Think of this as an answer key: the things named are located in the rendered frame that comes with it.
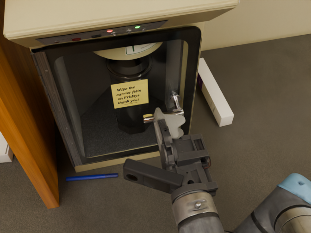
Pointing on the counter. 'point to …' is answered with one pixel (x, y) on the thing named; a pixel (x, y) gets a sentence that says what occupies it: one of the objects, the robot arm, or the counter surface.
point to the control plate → (101, 33)
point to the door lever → (166, 111)
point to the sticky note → (130, 93)
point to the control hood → (100, 15)
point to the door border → (57, 105)
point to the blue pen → (91, 177)
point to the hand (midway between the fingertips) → (155, 116)
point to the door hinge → (48, 97)
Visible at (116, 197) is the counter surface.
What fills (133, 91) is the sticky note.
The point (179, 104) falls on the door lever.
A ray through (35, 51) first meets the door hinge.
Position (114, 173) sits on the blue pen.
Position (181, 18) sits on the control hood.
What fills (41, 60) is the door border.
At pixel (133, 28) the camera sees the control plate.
